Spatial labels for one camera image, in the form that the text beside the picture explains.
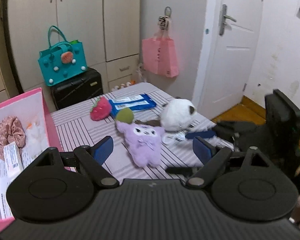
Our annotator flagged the green soft ball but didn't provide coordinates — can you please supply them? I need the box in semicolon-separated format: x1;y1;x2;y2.
115;107;135;124

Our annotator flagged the blue wet wipes pack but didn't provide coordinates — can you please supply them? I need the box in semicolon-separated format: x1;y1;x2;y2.
108;93;157;117

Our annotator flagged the teal felt handbag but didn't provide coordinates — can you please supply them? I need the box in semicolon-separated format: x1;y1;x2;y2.
38;25;88;85

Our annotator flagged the white panda plush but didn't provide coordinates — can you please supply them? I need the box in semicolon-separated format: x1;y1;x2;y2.
160;98;197;145

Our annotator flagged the red strawberry plush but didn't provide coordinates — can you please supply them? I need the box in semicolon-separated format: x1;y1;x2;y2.
90;97;112;122

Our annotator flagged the pink tote bag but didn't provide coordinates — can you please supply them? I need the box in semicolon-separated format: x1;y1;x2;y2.
142;29;180;78

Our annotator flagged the pink cardboard box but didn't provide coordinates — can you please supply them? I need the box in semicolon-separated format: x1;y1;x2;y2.
0;87;73;233

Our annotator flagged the white plastic bag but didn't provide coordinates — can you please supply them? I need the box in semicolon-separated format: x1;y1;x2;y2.
25;119;49;153

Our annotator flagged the black suitcase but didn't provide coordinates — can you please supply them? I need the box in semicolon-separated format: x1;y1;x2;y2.
49;67;103;110

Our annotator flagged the black pole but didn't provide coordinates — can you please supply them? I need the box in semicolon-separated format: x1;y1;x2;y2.
0;0;25;93

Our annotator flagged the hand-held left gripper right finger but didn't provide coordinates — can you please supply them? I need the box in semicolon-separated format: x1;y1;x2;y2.
187;136;274;188

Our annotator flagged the pack of small bottles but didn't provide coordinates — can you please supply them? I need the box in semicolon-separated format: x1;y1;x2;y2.
111;79;137;92

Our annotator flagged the small white hanging bag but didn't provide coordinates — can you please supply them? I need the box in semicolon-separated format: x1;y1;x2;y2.
137;62;144;83

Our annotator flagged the white tissue pack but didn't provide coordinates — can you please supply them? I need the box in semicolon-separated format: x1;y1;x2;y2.
2;141;24;178

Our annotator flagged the purple plush toy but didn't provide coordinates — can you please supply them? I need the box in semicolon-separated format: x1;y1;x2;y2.
115;120;165;168

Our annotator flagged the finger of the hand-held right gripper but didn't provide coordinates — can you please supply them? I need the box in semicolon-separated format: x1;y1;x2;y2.
185;120;258;140
165;166;203;177

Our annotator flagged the beige wardrobe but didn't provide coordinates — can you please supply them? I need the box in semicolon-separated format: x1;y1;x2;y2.
5;0;142;98

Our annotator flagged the striped tablecloth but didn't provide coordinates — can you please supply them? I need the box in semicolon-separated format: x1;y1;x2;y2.
50;82;237;180

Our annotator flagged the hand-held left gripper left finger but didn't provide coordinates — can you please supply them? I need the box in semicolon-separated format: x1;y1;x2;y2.
31;135;119;188

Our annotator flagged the silver door handle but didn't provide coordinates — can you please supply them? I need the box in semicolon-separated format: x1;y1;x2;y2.
219;4;237;36

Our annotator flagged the pink floral scrunchie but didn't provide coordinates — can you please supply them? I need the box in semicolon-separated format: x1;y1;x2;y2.
0;116;27;159

